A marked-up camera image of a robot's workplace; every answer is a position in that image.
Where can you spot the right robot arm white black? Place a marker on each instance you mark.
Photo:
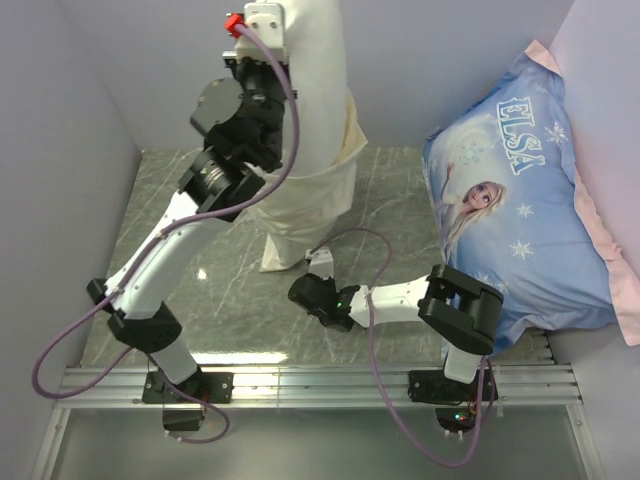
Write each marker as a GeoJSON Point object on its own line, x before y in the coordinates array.
{"type": "Point", "coordinates": [460, 308]}

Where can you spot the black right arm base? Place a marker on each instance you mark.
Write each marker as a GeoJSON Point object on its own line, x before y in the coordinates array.
{"type": "Point", "coordinates": [456, 405]}

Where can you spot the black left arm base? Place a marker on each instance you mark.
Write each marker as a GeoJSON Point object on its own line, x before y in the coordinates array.
{"type": "Point", "coordinates": [200, 390]}

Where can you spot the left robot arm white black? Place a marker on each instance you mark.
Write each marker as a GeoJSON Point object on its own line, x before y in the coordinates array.
{"type": "Point", "coordinates": [240, 119]}

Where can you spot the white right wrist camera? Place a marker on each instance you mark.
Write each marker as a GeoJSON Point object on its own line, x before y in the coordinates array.
{"type": "Point", "coordinates": [320, 263]}

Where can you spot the white pillow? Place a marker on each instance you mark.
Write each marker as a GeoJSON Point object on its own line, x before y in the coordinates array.
{"type": "Point", "coordinates": [315, 40]}

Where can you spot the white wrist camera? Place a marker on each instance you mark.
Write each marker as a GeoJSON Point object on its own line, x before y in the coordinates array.
{"type": "Point", "coordinates": [259, 28]}
{"type": "Point", "coordinates": [320, 263]}

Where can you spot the cream pillowcase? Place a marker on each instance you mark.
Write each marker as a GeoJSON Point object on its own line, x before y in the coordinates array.
{"type": "Point", "coordinates": [303, 210]}

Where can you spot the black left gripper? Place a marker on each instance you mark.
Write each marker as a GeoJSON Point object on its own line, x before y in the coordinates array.
{"type": "Point", "coordinates": [242, 67]}

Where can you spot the aluminium mounting rail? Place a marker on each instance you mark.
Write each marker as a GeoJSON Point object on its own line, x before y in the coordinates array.
{"type": "Point", "coordinates": [337, 386]}

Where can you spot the blue Elsa pillow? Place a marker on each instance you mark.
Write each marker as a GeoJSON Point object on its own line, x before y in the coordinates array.
{"type": "Point", "coordinates": [513, 212]}

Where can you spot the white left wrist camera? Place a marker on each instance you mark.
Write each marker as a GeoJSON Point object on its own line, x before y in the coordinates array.
{"type": "Point", "coordinates": [259, 28]}

